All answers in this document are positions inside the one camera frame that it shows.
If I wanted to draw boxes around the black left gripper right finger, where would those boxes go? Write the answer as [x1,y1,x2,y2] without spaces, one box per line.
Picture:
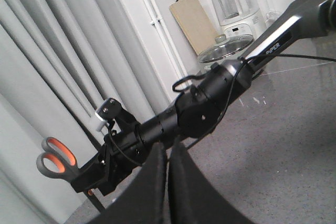
[168,142,252,223]

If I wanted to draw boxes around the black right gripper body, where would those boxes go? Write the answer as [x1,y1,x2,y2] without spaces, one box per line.
[98,115,147,196]

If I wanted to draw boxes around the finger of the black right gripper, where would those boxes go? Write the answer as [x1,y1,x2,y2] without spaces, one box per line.
[70,154,106,193]

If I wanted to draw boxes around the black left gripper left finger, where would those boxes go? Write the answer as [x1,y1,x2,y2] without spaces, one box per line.
[90,143,167,223]

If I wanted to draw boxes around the grey orange scissors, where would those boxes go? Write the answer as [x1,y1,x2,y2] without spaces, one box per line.
[36,137,79,183]

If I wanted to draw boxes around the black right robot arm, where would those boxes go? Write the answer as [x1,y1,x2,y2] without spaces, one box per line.
[72,0,335,223]

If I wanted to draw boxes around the grey curtain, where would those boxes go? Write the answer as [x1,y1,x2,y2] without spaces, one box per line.
[1,0,177,223]

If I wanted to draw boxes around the green cooking pot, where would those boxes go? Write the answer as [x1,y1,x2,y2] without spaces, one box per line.
[197,34,254,73]

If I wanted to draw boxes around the wooden cutting board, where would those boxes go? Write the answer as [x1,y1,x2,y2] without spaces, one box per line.
[169,0,218,55]

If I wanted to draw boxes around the white blender appliance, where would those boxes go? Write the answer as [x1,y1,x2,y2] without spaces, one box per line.
[212,0,266,39]

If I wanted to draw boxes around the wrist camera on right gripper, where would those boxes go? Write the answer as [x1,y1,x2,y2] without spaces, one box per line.
[89,98,122,132]

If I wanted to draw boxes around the white wall pipe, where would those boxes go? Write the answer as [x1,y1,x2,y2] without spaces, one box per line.
[143,0,187,78]

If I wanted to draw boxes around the black thin cable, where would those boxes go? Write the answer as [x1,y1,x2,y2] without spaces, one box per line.
[109,53,336,167]

